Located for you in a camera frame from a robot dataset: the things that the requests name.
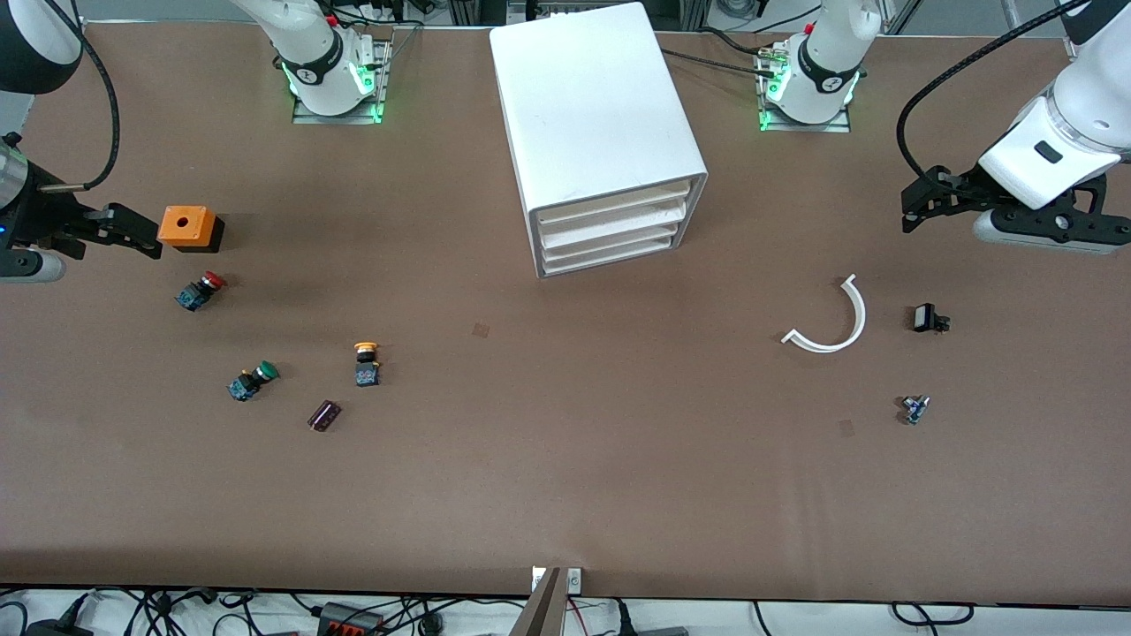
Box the wooden strip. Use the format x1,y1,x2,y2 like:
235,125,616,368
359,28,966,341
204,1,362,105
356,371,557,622
510,567,564,636

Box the red push button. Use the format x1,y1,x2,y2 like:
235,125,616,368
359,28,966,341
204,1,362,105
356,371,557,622
175,271,227,312

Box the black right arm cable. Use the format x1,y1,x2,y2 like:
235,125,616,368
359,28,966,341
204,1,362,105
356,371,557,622
40,0,122,192

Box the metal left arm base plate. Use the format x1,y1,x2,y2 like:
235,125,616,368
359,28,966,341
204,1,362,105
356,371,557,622
757,44,854,134

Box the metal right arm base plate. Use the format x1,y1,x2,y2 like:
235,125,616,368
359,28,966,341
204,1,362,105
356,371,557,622
292,35,391,125

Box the green push button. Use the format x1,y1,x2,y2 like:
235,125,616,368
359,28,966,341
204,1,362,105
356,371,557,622
227,360,280,403

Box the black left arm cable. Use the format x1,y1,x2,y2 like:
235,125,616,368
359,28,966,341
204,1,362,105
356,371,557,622
896,0,1089,182

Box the white curved plastic strip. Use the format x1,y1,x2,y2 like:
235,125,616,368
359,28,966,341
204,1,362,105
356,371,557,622
781,274,868,354

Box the black orange power strip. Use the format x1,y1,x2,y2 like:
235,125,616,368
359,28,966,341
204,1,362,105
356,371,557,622
318,602,386,636

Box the orange box with hole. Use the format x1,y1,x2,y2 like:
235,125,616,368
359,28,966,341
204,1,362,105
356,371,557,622
158,206,225,254

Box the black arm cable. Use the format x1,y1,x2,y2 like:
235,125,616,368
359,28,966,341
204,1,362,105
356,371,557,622
40,0,122,192
896,0,1089,182

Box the black looped floor cable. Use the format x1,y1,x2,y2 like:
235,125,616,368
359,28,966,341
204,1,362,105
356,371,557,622
891,602,976,629

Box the black braided table cable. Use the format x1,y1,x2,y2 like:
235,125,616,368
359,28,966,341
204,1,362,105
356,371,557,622
661,48,787,73

